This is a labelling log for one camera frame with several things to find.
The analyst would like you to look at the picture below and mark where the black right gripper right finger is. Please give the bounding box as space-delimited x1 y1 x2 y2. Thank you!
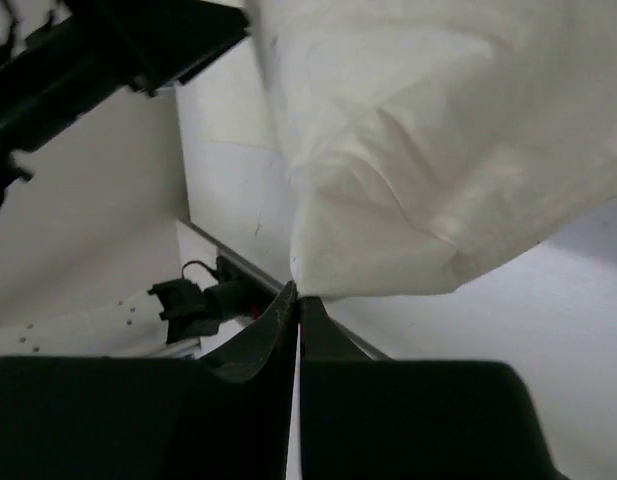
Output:
299 298 560 479

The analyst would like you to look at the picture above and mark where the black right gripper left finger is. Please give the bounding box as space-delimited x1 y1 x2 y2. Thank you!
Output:
0 284 297 479

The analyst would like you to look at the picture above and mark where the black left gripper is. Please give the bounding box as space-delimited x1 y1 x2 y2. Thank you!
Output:
0 0 250 209

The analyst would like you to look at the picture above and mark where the white t-shirt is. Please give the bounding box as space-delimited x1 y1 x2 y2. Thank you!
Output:
247 1 617 298

